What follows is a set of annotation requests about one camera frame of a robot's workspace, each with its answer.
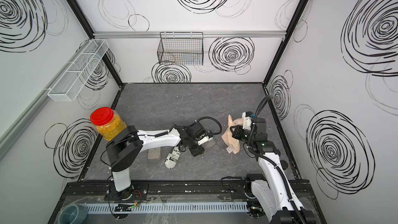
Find white wire wall shelf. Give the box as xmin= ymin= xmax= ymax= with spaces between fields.
xmin=47 ymin=39 xmax=109 ymax=102

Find grey fabric oval eyeglass case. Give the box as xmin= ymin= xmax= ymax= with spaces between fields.
xmin=202 ymin=139 xmax=217 ymax=150

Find black corrugated left cable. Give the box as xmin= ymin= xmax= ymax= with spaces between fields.
xmin=194 ymin=116 xmax=223 ymax=136

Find red lid jar yellow grains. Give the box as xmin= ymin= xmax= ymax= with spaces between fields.
xmin=90 ymin=107 xmax=127 ymax=141

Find grey rectangular eyeglass case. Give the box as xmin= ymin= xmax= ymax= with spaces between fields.
xmin=147 ymin=147 xmax=162 ymax=161

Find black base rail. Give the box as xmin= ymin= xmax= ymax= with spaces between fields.
xmin=61 ymin=179 xmax=254 ymax=200

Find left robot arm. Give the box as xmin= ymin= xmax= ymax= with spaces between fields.
xmin=105 ymin=121 xmax=214 ymax=192

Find black wire wall basket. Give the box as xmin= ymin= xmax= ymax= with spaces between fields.
xmin=157 ymin=32 xmax=204 ymax=65

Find white slotted cable duct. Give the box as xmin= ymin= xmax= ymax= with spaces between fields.
xmin=83 ymin=202 xmax=249 ymax=215

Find black corrugated cable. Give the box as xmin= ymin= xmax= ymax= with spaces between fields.
xmin=247 ymin=94 xmax=307 ymax=224
xmin=194 ymin=116 xmax=223 ymax=136

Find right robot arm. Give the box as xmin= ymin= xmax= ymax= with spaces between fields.
xmin=226 ymin=116 xmax=317 ymax=224

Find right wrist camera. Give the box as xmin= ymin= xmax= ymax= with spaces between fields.
xmin=242 ymin=112 xmax=254 ymax=130

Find black corrugated right cable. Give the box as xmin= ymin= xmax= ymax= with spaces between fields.
xmin=247 ymin=94 xmax=307 ymax=224

